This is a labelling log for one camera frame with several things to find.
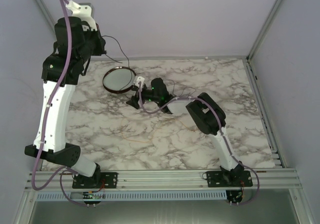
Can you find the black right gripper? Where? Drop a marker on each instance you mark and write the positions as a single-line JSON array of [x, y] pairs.
[[134, 101]]

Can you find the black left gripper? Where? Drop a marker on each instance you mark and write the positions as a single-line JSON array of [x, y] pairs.
[[101, 41]]

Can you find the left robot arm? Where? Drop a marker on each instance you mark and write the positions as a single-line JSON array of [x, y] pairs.
[[70, 59]]

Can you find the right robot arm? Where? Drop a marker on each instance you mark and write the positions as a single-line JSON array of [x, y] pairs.
[[209, 118]]

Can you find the round brown-rimmed white dish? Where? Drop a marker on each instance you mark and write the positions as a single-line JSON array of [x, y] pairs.
[[119, 80]]

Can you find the left controller board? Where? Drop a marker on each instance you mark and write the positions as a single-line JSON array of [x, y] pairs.
[[92, 199]]

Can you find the controller board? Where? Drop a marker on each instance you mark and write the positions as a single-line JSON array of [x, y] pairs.
[[235, 197], [92, 199]]

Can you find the right controller board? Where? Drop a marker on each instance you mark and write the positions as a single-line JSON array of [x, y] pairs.
[[235, 197]]

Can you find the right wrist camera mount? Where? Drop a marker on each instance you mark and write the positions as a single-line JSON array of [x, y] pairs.
[[138, 81]]

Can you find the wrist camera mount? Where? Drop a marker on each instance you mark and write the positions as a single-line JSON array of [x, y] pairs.
[[138, 81], [84, 11]]

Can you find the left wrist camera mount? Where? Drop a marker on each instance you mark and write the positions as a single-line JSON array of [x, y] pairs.
[[84, 11]]

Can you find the left aluminium frame post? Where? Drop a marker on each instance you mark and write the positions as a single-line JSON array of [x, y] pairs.
[[45, 12]]

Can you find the aluminium frame post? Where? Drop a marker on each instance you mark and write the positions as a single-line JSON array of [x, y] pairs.
[[265, 28], [45, 12]]

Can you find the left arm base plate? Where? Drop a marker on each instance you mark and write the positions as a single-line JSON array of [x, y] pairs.
[[109, 179]]

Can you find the aluminium back frame rail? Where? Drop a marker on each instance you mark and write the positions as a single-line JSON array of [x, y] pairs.
[[105, 58]]

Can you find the aluminium frame rail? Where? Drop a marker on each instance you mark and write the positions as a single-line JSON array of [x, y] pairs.
[[105, 58], [265, 120]]

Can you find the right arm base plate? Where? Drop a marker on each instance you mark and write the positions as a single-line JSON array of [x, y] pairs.
[[217, 179]]

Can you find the right aluminium frame rail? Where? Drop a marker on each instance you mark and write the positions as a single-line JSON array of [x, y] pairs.
[[265, 120]]

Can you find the front aluminium rail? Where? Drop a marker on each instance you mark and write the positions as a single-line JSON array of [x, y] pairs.
[[160, 180]]

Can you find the right aluminium frame post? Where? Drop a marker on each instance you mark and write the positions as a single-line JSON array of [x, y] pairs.
[[265, 28]]

